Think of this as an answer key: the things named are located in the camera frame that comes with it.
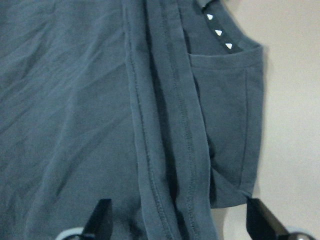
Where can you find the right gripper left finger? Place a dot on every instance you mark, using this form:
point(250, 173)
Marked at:
point(99, 225)

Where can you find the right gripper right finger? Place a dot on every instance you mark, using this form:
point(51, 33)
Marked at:
point(262, 224)

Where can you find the black printed t-shirt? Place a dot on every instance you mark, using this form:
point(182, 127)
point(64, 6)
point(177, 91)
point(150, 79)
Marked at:
point(154, 104)

